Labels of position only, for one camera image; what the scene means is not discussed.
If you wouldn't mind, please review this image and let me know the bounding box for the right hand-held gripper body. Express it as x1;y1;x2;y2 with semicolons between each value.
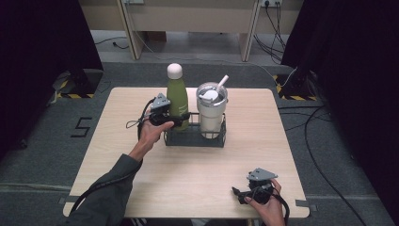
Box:
246;167;279;205

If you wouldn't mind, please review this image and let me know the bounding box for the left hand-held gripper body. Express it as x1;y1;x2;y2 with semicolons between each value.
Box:
148;92;177;127

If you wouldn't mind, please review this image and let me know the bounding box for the green bottle with white cap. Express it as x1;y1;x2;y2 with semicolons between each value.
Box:
166;62;190;132

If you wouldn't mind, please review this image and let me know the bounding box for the dark wire basket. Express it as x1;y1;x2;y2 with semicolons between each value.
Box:
163;111;228;149

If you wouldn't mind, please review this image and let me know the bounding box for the person's left hand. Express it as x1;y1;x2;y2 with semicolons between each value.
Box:
128;120;175;163

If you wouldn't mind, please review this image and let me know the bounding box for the person's right hand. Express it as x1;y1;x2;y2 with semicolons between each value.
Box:
244;178;287;226

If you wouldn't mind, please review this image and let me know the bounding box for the white tumbler with straw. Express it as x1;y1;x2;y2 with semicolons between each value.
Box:
196;74;230;139

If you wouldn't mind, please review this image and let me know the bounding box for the grey tape strip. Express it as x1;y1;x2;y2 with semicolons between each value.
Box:
295;199;318;213
57;195;80;205

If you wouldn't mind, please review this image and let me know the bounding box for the stand base with striped tape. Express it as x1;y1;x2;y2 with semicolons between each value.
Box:
272;73;318;102
51;69;105;100

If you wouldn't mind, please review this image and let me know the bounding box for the light wooden desk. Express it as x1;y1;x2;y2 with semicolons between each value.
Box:
78;0;305;63

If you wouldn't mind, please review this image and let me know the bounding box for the black curtain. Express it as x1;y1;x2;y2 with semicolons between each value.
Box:
0;0;104;161
280;0;399;220

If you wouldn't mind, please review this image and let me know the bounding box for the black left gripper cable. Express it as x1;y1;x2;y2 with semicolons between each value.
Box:
69;97;157;216

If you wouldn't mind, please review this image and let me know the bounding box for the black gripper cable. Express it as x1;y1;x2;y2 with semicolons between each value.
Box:
271;186;291;226
69;97;157;216

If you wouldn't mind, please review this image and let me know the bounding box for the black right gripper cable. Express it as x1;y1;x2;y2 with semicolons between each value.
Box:
271;186;291;226

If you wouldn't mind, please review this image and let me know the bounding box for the long black floor cable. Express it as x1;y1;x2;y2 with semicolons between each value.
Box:
278;105;369;226

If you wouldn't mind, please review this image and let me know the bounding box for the short black floor cable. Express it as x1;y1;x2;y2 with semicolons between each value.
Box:
93;36;130;51

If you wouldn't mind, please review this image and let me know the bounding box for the bundle of black hanging cables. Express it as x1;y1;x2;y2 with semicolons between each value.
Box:
252;2;288;64

